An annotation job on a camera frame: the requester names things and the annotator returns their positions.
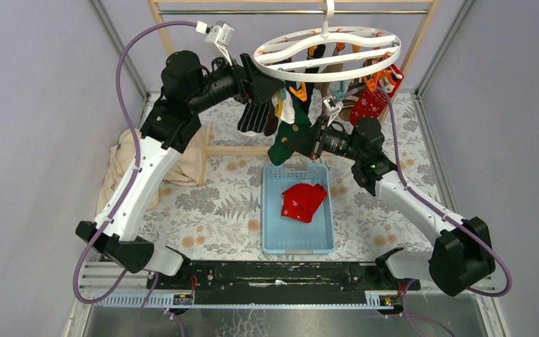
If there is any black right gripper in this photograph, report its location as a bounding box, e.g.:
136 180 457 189
284 115 364 162

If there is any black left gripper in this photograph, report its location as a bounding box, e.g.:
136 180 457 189
184 49 281 114

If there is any dark green sock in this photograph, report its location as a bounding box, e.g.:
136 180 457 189
267 82 311 166

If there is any plain red sock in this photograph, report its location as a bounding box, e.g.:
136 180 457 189
282 183 327 206

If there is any red snowflake sock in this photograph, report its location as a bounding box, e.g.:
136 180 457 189
281 193 320 223

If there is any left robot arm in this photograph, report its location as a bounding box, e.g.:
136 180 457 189
75 51 284 289

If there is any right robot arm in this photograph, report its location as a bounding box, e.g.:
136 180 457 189
283 117 496 296

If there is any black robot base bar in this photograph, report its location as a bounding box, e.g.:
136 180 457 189
146 257 420 306

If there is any black striped sock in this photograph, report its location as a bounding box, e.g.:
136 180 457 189
237 101 270 134

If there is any tan brown sock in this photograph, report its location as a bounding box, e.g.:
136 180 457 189
315 43 346 97

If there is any red patterned sock pair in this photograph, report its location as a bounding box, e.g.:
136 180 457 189
345 65 404 126

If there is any light blue plastic basket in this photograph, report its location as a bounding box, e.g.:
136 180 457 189
261 164 335 255

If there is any beige crumpled cloth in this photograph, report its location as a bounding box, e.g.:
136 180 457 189
96 128 207 213

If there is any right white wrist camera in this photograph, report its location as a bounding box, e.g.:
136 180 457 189
323 94 343 126

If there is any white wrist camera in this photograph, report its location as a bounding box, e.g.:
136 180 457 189
195 21 234 66
323 94 343 126

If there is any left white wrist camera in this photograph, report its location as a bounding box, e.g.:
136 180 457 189
195 21 234 66

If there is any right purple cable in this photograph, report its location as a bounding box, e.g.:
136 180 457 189
343 86 514 298

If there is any purple cable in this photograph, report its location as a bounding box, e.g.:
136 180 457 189
343 86 514 298
72 20 206 337

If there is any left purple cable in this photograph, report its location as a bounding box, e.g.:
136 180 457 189
72 20 206 337

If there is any wooden drying rack frame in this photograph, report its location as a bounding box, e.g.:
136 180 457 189
147 0 440 187

